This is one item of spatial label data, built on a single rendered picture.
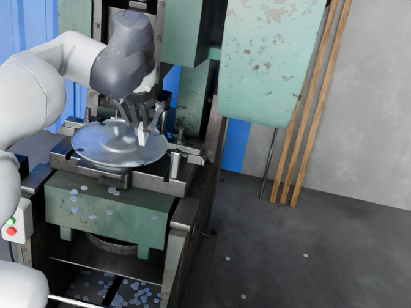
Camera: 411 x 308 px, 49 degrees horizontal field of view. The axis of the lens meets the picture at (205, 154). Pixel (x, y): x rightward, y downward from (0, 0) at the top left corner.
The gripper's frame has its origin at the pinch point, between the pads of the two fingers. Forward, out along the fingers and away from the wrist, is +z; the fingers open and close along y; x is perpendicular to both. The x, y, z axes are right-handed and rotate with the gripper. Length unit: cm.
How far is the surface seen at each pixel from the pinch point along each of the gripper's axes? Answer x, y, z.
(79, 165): -8.3, -16.0, 8.9
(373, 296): 10, 100, 105
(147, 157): 1.4, 0.2, 13.5
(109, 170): -7.5, -7.8, 9.3
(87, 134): 7.3, -20.6, 16.3
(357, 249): 39, 97, 119
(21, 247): -23, -35, 41
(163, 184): -0.3, 5.4, 24.2
